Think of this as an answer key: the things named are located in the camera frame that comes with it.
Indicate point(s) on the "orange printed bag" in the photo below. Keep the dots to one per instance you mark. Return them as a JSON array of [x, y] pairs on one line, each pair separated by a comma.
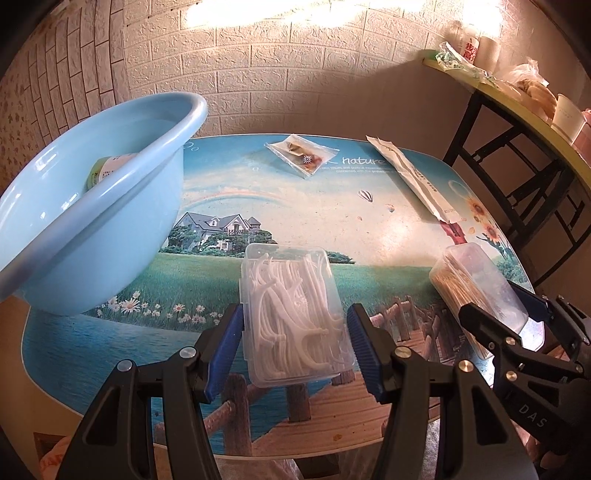
[[51, 457]]

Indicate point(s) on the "white paper chopstick packet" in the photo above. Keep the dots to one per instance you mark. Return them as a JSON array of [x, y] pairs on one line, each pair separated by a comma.
[[415, 175]]

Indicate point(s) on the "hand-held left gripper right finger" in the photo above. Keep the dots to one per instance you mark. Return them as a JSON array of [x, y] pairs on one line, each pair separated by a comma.
[[364, 350]]

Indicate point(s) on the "clear bag of snacks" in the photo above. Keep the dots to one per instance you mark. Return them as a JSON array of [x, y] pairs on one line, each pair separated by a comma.
[[533, 90]]

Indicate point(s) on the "green and white can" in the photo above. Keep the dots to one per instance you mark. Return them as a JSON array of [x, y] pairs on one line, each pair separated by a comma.
[[113, 168]]

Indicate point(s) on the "clear box of toothpicks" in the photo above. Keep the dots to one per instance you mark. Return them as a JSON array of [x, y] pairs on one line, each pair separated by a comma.
[[471, 281]]

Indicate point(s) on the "yellow side table black frame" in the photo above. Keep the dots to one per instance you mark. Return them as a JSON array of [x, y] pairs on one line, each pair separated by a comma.
[[508, 152]]

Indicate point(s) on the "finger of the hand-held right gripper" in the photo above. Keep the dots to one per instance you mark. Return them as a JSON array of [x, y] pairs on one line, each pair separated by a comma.
[[485, 323], [538, 302]]

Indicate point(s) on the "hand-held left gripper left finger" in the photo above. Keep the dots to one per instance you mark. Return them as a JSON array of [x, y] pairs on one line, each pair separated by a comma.
[[226, 350]]

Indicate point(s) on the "clear sachet with dried fruit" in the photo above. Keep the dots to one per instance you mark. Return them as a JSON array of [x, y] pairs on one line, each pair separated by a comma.
[[302, 154]]

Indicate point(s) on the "green plastic wrapper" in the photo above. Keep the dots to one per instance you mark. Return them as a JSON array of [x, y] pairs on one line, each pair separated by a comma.
[[457, 60]]

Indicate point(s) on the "clear box of floss picks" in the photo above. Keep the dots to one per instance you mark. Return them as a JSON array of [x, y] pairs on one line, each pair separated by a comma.
[[295, 314]]

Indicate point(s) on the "white paper cup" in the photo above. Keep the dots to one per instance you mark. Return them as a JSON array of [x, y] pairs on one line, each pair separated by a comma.
[[568, 117]]

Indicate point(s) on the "light blue plastic basin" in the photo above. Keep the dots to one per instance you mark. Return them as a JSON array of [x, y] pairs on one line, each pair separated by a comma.
[[83, 240]]

